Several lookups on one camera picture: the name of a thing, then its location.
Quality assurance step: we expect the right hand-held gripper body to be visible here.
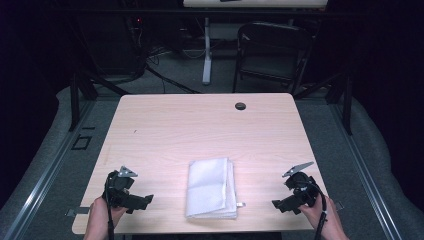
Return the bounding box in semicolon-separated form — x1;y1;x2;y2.
281;161;320;208

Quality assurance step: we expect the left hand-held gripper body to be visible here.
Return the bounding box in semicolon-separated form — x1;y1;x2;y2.
104;165;145;210

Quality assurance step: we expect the white mesh laundry bag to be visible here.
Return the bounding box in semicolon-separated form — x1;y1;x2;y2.
184;157;247;220

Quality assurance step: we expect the person's right hand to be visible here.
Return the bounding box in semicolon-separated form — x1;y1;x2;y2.
297;194;338;233

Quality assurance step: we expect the person's left hand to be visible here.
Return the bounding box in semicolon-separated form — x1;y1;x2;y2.
88;195;130;233

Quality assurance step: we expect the dark equipment with red light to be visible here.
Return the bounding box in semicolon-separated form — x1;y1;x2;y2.
78;13;148;78

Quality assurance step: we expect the white table leg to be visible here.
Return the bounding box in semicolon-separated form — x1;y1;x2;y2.
201;17;214;86

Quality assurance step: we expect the black folding chair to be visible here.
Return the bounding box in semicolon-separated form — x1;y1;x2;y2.
231;21;315;96

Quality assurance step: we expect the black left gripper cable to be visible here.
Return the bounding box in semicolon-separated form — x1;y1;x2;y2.
103;178;116;240

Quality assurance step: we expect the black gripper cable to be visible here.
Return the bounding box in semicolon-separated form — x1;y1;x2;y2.
103;178;116;240
308;181;330;240

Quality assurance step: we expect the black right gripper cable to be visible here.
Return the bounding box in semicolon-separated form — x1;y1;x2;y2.
308;181;330;240

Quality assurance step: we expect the aluminium floor rail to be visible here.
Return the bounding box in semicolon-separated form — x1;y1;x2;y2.
2;99;96;240
328;101;403;240

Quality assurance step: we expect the black metal stand frame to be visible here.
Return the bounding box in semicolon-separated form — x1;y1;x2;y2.
67;70;132;133
292;70;355;136

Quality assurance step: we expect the thick black floor cable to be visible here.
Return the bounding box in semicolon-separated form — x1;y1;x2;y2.
143;63;202;95

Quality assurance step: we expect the thin white floor cable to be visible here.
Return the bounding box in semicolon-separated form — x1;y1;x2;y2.
180;49;208;60

